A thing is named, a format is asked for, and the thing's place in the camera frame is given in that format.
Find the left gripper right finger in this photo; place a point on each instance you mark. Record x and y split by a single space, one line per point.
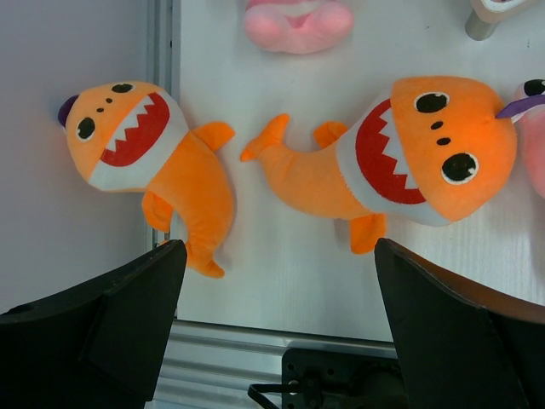
459 344

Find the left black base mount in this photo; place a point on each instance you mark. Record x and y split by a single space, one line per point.
325 379

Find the orange shark plush middle left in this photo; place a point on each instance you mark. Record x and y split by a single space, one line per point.
430 149

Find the aluminium front rail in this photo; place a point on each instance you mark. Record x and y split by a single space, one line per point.
212 366

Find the orange shark plush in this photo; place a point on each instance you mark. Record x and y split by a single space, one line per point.
430 149
132 136

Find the orange shark plush far left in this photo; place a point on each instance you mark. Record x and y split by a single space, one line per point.
132 136

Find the pink plush toy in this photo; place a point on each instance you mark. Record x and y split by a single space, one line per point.
297 27
529 108

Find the white two-tier shelf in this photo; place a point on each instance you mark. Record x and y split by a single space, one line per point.
511 17

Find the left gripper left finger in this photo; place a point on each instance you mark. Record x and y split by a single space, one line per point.
99 344

